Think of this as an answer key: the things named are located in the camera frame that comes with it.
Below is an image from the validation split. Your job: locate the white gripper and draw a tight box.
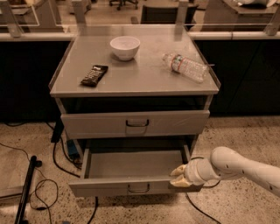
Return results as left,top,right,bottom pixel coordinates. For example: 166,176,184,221
170,158,216,187

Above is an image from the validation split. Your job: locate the grey drawer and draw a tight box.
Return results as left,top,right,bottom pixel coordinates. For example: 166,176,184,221
61,110,210,139
69,149,201,197

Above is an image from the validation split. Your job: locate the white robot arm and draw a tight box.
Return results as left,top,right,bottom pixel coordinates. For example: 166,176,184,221
170,146,280,197

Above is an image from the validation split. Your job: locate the grey top drawer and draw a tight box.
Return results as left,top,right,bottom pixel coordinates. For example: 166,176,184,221
61,110,210,139

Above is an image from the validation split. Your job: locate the grey drawer cabinet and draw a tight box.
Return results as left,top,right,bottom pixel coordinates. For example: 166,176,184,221
51,25,220,161

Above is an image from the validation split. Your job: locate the clear plastic water bottle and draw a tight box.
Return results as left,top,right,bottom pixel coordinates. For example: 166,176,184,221
162,53,209,83

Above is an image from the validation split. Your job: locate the blue box behind cabinet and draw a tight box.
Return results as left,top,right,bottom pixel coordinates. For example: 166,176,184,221
66,140,78,157

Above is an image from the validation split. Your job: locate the black power adapter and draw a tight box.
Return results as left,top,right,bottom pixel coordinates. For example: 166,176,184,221
51,118,64,143

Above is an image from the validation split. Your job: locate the dark snack bar packet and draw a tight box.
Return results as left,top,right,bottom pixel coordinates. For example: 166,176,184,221
80,65,109,88

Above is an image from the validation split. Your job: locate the white ceramic bowl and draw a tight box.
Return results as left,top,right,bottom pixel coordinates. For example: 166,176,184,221
110,36,140,60

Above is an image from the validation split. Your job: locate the black metal bar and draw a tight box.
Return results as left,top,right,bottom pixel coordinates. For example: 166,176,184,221
14,156,37,224

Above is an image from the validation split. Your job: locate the black floor cable right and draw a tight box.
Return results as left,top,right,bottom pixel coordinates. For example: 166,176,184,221
184,179,222,224

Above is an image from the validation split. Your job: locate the thin black looped cable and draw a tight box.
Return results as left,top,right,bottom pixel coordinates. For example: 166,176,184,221
0,141,60,224

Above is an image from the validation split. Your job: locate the white rail ledge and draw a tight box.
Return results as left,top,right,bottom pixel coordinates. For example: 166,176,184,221
0,31,280,42

